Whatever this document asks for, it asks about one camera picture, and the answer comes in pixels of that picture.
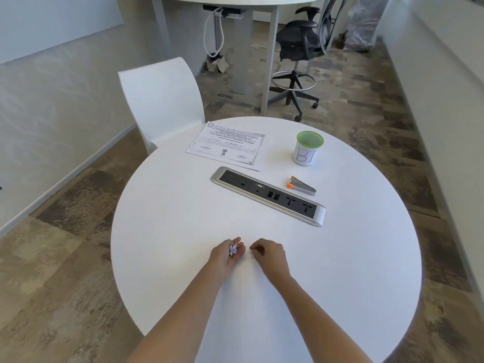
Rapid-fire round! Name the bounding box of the person's right forearm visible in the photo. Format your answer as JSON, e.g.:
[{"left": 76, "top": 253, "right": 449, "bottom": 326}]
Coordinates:
[{"left": 275, "top": 275, "right": 373, "bottom": 363}]

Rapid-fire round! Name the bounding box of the plastic wrapped object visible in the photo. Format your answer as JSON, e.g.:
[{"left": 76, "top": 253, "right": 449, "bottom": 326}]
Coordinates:
[{"left": 343, "top": 0, "right": 392, "bottom": 52}]

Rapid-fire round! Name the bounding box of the person's left hand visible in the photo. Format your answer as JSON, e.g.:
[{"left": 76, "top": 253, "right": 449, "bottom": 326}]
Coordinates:
[{"left": 207, "top": 237, "right": 247, "bottom": 277}]

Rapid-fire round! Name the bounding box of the white plastic chair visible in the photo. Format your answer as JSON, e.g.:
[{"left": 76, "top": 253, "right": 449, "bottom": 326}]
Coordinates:
[{"left": 117, "top": 57, "right": 206, "bottom": 156}]

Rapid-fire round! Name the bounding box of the white high desk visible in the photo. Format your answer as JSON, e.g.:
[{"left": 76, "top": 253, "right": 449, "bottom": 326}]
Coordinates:
[{"left": 150, "top": 0, "right": 326, "bottom": 114}]

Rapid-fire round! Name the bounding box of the person's right hand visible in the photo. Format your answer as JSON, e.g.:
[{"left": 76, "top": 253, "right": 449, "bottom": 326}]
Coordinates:
[{"left": 249, "top": 238, "right": 292, "bottom": 286}]

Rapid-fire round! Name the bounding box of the printed certificate paper sheet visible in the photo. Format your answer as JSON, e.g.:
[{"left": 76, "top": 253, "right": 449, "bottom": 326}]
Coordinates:
[{"left": 185, "top": 121, "right": 266, "bottom": 172}]

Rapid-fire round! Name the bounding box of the silver tabletop power socket panel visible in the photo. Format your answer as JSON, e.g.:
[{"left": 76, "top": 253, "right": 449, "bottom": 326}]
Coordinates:
[{"left": 210, "top": 166, "right": 327, "bottom": 227}]

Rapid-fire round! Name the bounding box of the round white table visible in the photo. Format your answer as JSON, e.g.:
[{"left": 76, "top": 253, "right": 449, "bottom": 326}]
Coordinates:
[{"left": 110, "top": 116, "right": 422, "bottom": 363}]

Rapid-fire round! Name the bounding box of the orange and grey staple remover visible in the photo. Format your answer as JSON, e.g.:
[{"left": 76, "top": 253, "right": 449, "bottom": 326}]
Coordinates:
[{"left": 286, "top": 176, "right": 317, "bottom": 196}]

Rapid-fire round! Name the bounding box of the black mesh office stool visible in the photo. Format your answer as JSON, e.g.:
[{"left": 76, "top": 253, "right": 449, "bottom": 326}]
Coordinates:
[{"left": 269, "top": 0, "right": 348, "bottom": 123}]

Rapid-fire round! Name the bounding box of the white cable loop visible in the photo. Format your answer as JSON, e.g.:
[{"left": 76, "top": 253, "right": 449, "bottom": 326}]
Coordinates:
[{"left": 203, "top": 7, "right": 226, "bottom": 58}]

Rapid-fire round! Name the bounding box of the person's left forearm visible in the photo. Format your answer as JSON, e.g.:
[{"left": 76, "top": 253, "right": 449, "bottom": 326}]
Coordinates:
[{"left": 127, "top": 263, "right": 225, "bottom": 363}]

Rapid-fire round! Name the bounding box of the small cardboard box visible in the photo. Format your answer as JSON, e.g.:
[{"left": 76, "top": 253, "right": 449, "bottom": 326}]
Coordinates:
[{"left": 206, "top": 55, "right": 230, "bottom": 74}]

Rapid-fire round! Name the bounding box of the white cup with green rim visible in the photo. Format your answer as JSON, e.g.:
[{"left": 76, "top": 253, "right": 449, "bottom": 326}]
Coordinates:
[{"left": 292, "top": 131, "right": 325, "bottom": 167}]

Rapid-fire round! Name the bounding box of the black under-desk power box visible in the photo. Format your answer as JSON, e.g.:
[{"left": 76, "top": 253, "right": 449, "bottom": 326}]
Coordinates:
[{"left": 202, "top": 5, "right": 243, "bottom": 20}]

